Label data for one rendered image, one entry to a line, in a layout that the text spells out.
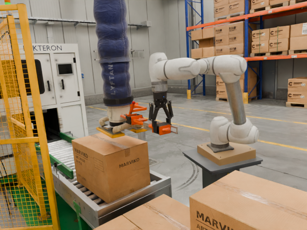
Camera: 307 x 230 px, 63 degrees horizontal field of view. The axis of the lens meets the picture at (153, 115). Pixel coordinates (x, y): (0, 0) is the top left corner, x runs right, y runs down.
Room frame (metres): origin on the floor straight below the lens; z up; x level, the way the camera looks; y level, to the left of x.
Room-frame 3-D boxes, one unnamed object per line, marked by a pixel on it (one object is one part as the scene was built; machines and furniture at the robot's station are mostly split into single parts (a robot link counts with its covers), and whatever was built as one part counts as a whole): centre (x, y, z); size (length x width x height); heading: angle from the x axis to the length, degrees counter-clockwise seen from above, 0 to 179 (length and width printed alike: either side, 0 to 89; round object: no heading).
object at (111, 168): (2.06, 0.41, 0.75); 0.60 x 0.40 x 0.40; 40
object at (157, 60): (1.38, -0.05, 1.55); 0.13 x 0.11 x 0.16; 50
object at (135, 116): (1.68, 0.13, 1.21); 0.10 x 0.08 x 0.06; 121
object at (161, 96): (1.39, -0.04, 1.37); 0.08 x 0.07 x 0.09; 120
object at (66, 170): (2.79, 1.33, 0.60); 1.60 x 0.10 x 0.09; 39
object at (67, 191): (2.48, 1.15, 0.50); 2.31 x 0.05 x 0.19; 39
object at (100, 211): (1.78, 0.17, 0.58); 0.70 x 0.03 x 0.06; 129
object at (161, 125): (1.38, -0.04, 1.20); 0.08 x 0.07 x 0.05; 31
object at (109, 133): (1.85, 0.34, 1.10); 0.34 x 0.10 x 0.05; 31
